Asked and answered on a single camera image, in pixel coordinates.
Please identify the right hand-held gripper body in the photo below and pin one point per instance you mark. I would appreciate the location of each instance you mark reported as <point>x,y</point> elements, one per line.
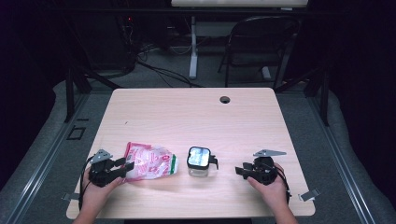
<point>264,171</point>

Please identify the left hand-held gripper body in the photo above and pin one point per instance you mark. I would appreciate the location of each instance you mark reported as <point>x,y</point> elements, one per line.
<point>101,172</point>

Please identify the pink and white plastic bag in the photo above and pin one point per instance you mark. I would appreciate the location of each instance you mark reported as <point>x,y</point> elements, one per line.
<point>149,163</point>

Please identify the person's left hand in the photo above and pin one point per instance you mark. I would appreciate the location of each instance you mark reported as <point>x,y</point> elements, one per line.
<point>93,196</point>

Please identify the person's right hand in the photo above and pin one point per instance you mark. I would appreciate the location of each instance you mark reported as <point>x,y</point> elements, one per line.
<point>275,194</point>

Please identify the metal table clip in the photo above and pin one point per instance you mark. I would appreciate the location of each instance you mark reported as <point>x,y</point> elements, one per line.
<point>309,195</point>
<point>71,196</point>

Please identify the short white desk foot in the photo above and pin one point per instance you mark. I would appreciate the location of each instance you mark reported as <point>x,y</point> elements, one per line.
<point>266,73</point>

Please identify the white desk leg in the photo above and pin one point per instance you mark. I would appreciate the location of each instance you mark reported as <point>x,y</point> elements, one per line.
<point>193,56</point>

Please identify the black folding chair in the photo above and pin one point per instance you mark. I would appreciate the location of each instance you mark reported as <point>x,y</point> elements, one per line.
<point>258,40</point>

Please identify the black frame post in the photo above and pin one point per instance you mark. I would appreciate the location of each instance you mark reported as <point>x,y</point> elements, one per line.
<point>69,96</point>
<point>325,99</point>

